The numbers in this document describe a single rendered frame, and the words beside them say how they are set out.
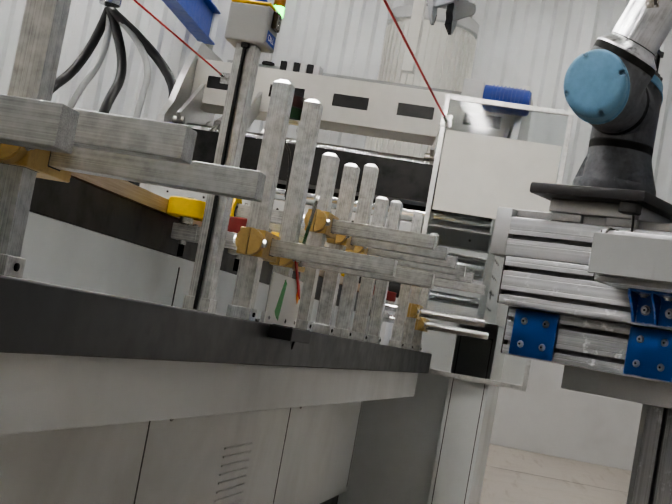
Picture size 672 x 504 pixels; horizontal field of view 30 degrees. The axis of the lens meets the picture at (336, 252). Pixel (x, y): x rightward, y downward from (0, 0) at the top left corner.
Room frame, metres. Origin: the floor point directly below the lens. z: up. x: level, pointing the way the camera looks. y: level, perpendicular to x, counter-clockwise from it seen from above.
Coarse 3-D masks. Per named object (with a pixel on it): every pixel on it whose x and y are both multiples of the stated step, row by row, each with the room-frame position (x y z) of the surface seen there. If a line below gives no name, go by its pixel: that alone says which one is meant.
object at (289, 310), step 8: (272, 280) 2.41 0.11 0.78; (280, 280) 2.47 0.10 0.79; (288, 280) 2.53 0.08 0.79; (272, 288) 2.42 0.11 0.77; (280, 288) 2.48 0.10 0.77; (288, 288) 2.55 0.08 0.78; (296, 288) 2.61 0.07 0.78; (272, 296) 2.43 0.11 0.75; (288, 296) 2.56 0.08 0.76; (272, 304) 2.44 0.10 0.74; (288, 304) 2.57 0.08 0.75; (296, 304) 2.64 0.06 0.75; (272, 312) 2.45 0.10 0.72; (280, 312) 2.52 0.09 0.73; (288, 312) 2.58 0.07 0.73; (296, 312) 2.65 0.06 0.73; (264, 320) 2.41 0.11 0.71; (272, 320) 2.47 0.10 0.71; (280, 320) 2.53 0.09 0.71; (288, 320) 2.60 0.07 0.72
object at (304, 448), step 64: (64, 192) 1.96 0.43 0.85; (64, 256) 2.00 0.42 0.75; (128, 256) 2.27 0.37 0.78; (192, 256) 2.63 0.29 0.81; (0, 448) 1.91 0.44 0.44; (64, 448) 2.15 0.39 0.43; (128, 448) 2.46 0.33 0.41; (192, 448) 2.88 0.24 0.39; (256, 448) 3.47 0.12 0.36; (320, 448) 4.36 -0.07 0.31
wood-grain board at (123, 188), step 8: (72, 176) 1.97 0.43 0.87; (80, 176) 1.98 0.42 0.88; (88, 176) 2.01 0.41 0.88; (96, 176) 2.05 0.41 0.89; (96, 184) 2.05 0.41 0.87; (104, 184) 2.08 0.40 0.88; (112, 184) 2.12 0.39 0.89; (120, 184) 2.15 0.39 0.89; (128, 184) 2.19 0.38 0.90; (112, 192) 2.13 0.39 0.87; (120, 192) 2.16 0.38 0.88; (128, 192) 2.19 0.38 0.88; (136, 192) 2.23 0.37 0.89; (144, 192) 2.27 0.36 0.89; (152, 192) 2.31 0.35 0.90; (136, 200) 2.24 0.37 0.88; (144, 200) 2.28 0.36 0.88; (152, 200) 2.32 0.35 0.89; (160, 200) 2.36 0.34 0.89; (168, 200) 2.40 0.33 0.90; (152, 208) 2.33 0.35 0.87; (160, 208) 2.36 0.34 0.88; (200, 224) 2.61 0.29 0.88; (320, 272) 3.83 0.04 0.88
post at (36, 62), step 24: (48, 0) 1.33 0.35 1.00; (24, 24) 1.34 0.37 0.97; (48, 24) 1.33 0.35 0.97; (24, 48) 1.33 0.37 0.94; (48, 48) 1.33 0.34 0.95; (24, 72) 1.33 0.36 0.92; (48, 72) 1.34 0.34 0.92; (24, 96) 1.33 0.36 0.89; (48, 96) 1.35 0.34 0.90; (0, 168) 1.33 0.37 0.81; (24, 168) 1.33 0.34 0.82; (0, 192) 1.33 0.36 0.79; (24, 192) 1.34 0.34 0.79; (0, 216) 1.33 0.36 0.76; (24, 216) 1.35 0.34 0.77; (0, 240) 1.33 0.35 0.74
